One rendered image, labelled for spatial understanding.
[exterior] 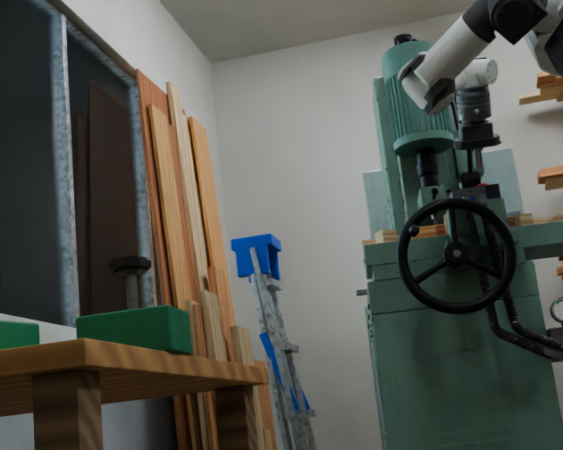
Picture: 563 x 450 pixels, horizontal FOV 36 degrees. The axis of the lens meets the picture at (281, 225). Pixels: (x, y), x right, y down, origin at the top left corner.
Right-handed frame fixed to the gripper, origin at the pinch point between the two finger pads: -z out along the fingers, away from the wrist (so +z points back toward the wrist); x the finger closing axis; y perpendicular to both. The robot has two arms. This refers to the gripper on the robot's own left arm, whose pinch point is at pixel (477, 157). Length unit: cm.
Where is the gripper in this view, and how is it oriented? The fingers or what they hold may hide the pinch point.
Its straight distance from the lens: 238.4
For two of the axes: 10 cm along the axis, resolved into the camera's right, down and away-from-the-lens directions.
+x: 9.9, -1.3, -0.7
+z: -1.4, -9.5, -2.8
